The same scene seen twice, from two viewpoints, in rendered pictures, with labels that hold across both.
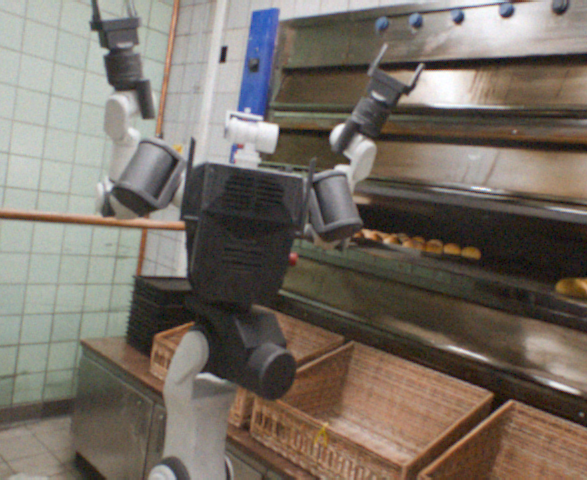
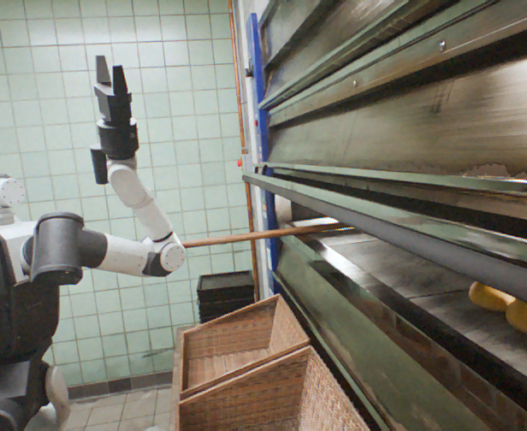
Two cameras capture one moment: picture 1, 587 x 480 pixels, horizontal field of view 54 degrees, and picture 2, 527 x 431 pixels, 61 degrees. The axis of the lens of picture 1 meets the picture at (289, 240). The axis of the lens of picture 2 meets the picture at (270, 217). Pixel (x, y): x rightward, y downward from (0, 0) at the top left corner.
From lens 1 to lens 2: 1.40 m
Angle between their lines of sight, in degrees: 37
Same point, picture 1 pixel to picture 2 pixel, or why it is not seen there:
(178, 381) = not seen: outside the picture
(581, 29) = not seen: outside the picture
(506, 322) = (390, 346)
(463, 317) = (364, 332)
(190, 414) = not seen: outside the picture
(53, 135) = (159, 171)
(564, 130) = (382, 64)
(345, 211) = (42, 258)
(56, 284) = (189, 280)
